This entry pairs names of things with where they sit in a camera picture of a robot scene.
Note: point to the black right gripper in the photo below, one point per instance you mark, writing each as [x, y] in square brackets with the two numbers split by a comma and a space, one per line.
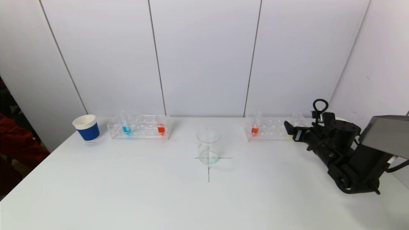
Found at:
[297, 134]

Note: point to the test tube with yellow liquid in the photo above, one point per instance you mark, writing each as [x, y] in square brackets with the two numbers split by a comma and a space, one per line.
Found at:
[297, 118]

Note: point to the black and grey right robot arm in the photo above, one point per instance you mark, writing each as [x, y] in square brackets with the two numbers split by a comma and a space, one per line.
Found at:
[383, 134]

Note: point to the clear acrylic test tube rack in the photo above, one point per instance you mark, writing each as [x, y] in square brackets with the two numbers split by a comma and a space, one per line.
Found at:
[271, 131]
[143, 129]

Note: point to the test tube with red liquid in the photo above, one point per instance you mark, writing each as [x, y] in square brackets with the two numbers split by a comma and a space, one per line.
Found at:
[161, 129]
[254, 130]

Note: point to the clear glass beaker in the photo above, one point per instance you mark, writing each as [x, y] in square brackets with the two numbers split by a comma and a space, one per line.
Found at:
[208, 150]

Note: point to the test tube with blue liquid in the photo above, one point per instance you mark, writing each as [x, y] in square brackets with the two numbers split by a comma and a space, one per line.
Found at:
[126, 129]

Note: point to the blue and white paper cup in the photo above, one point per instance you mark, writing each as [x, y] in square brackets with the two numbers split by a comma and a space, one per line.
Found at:
[88, 131]

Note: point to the dark red garment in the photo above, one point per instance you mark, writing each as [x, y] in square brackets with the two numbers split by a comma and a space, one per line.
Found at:
[19, 143]

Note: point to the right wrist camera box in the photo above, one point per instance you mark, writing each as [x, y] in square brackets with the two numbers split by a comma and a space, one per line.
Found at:
[327, 117]

